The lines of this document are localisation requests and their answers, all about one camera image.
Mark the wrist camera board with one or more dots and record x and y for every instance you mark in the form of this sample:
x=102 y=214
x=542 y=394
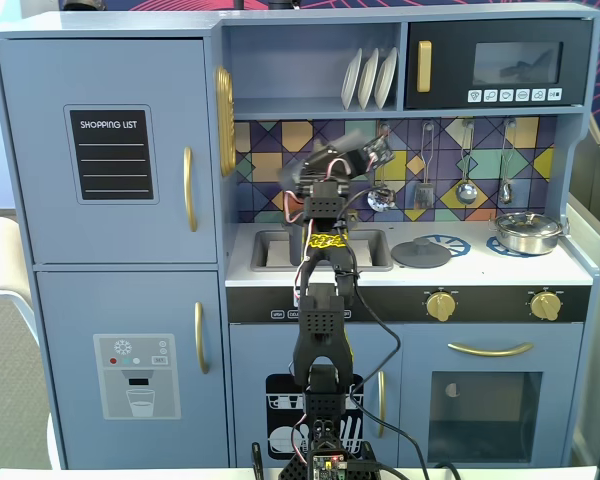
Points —
x=379 y=151

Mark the steel slotted spatula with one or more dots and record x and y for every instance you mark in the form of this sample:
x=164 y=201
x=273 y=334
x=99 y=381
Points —
x=424 y=196

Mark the steel pot with lid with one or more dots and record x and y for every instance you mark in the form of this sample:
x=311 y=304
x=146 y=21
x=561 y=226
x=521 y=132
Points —
x=530 y=235

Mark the white chair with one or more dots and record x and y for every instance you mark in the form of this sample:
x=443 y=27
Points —
x=0 y=250

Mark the white plate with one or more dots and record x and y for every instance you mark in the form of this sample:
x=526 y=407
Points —
x=351 y=80
x=368 y=80
x=386 y=77

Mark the blue toy kitchen unit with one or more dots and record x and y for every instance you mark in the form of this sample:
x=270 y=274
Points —
x=305 y=75

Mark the blue freezer door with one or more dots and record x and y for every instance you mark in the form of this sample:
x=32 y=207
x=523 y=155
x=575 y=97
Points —
x=80 y=310

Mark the steel skimmer spoon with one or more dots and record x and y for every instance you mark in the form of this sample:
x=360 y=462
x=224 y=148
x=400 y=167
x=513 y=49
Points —
x=380 y=202

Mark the gray pot lid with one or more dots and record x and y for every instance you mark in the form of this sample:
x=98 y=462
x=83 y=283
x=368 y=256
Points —
x=420 y=255

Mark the black toy microwave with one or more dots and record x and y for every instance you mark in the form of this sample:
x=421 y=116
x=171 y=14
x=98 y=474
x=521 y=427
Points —
x=450 y=60

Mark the black table clamp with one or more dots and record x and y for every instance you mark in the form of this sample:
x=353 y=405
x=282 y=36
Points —
x=257 y=462

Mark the dark object atop kitchen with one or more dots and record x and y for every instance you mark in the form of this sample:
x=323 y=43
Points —
x=82 y=4
x=282 y=4

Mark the gray sink basin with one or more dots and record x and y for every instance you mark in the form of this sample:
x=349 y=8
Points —
x=380 y=245

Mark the blue dishwasher door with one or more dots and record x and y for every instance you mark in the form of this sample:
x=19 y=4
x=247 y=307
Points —
x=250 y=350

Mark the steel ladle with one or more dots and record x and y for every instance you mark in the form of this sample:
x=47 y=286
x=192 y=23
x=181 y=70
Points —
x=466 y=192

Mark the gold toy phone handset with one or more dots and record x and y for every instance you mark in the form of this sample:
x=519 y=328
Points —
x=225 y=120

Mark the shopping list chalkboard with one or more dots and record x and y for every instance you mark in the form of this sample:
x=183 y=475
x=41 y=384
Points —
x=111 y=155

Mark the blue fridge door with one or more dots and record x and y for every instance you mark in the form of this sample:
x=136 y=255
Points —
x=30 y=150

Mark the blue oven door with window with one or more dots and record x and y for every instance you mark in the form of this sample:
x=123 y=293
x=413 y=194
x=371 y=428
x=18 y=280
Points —
x=415 y=360

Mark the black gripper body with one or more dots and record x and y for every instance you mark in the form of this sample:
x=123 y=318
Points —
x=300 y=172

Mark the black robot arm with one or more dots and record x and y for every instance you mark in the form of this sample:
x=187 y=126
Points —
x=322 y=325

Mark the black robot base with board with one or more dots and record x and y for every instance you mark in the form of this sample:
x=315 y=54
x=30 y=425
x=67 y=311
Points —
x=325 y=467

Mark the gold stove knob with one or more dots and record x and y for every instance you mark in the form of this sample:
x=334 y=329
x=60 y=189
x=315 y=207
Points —
x=441 y=306
x=546 y=306

